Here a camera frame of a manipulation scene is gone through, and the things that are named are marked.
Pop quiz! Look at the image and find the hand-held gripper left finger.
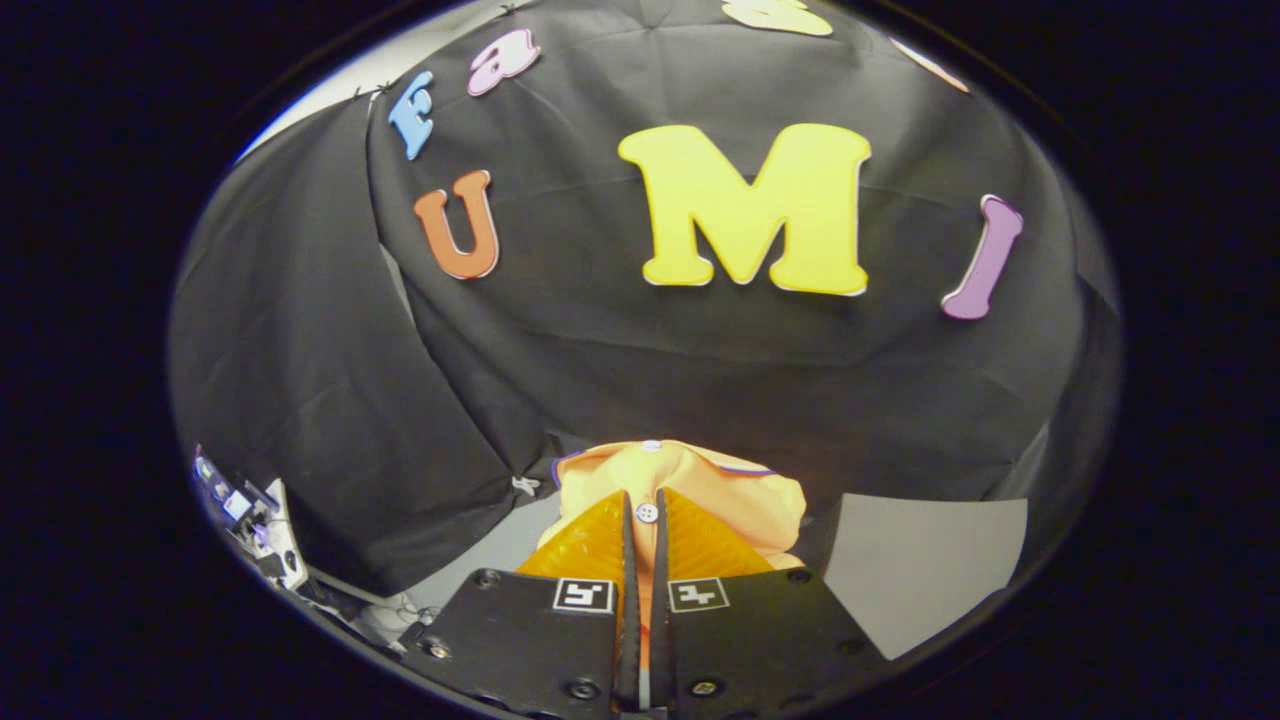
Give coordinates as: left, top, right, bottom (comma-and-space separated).
405, 490, 642, 717

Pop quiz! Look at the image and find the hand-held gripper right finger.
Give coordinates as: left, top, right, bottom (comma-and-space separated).
650, 487, 891, 717

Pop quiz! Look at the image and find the orange yellow shirt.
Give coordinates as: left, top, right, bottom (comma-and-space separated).
535, 438, 809, 673

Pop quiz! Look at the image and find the beige cabinet with grey top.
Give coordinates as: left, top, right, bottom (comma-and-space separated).
405, 488, 1031, 662

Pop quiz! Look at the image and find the white equipment stand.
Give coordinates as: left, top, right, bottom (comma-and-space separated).
193, 444, 313, 593

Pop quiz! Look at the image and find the black backdrop cloth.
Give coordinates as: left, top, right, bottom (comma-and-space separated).
168, 0, 1123, 596

